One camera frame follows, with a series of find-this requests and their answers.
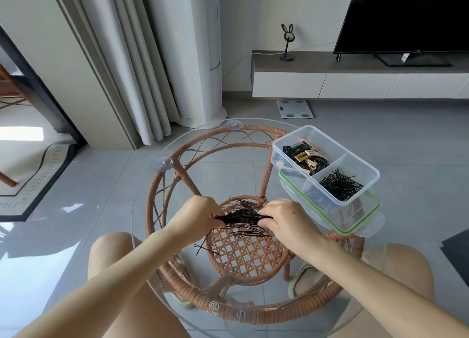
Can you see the person's left hand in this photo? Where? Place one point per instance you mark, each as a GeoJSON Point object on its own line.
{"type": "Point", "coordinates": [190, 217]}

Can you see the person's right hand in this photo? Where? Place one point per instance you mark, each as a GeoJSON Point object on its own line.
{"type": "Point", "coordinates": [289, 222]}

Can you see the person's left fingers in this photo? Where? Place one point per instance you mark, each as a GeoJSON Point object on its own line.
{"type": "Point", "coordinates": [217, 213]}

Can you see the person's right fingers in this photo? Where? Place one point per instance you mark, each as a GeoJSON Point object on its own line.
{"type": "Point", "coordinates": [265, 217]}

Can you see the bundle of black bobby pins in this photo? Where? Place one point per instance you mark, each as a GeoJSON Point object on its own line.
{"type": "Point", "coordinates": [241, 218]}

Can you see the person's left forearm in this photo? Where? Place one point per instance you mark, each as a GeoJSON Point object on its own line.
{"type": "Point", "coordinates": [110, 293]}

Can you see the person's right forearm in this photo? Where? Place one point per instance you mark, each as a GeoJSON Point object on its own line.
{"type": "Point", "coordinates": [377, 286]}

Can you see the person's right green slipper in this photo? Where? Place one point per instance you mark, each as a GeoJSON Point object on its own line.
{"type": "Point", "coordinates": [298, 279]}

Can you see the person's green slipper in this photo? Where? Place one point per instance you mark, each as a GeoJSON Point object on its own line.
{"type": "Point", "coordinates": [298, 279]}
{"type": "Point", "coordinates": [183, 297]}

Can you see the pile of mixed hair clips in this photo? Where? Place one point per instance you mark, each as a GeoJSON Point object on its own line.
{"type": "Point", "coordinates": [306, 156]}

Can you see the clear suction cup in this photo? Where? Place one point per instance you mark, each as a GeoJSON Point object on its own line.
{"type": "Point", "coordinates": [235, 125]}
{"type": "Point", "coordinates": [244, 314]}
{"type": "Point", "coordinates": [162, 164]}

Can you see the pile of black bobby pins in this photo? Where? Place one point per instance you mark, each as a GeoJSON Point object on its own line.
{"type": "Point", "coordinates": [340, 185]}

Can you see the clear lid with green seal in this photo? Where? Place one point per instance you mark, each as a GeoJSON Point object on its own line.
{"type": "Point", "coordinates": [351, 220]}

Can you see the person's left green slipper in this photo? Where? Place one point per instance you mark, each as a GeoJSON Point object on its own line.
{"type": "Point", "coordinates": [183, 297]}

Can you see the clear divided plastic container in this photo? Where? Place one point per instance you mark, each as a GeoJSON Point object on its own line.
{"type": "Point", "coordinates": [348, 165]}

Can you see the white bathroom scale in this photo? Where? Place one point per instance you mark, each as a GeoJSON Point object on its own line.
{"type": "Point", "coordinates": [295, 108]}

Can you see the person's left leg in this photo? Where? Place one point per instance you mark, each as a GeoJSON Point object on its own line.
{"type": "Point", "coordinates": [110, 250]}

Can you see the person's leg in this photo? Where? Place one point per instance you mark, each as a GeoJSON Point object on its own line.
{"type": "Point", "coordinates": [403, 268]}
{"type": "Point", "coordinates": [110, 250]}

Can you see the person's right leg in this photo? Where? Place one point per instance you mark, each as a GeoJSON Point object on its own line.
{"type": "Point", "coordinates": [403, 268]}

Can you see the white and grey television cabinet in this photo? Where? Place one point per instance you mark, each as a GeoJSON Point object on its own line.
{"type": "Point", "coordinates": [329, 81]}

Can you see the white tower air conditioner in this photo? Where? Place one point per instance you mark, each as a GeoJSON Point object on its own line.
{"type": "Point", "coordinates": [198, 55]}

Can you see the beige rug with dark border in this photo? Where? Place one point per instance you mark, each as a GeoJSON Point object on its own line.
{"type": "Point", "coordinates": [40, 180]}

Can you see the grey curtain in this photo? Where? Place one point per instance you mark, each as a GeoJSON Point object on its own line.
{"type": "Point", "coordinates": [128, 55]}

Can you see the black rabbit-shaped ornament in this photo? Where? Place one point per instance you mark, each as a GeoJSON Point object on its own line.
{"type": "Point", "coordinates": [287, 36]}

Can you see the dark floor mat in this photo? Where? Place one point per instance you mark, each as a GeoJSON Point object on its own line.
{"type": "Point", "coordinates": [458, 251]}

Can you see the brown wooden furniture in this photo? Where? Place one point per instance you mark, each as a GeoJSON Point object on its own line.
{"type": "Point", "coordinates": [9, 88]}

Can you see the black flat screen television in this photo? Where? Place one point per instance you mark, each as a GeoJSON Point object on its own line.
{"type": "Point", "coordinates": [403, 15]}

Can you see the round rattan table frame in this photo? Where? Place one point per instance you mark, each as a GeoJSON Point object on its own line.
{"type": "Point", "coordinates": [252, 260]}

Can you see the black door frame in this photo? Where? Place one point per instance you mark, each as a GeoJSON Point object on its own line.
{"type": "Point", "coordinates": [40, 92]}

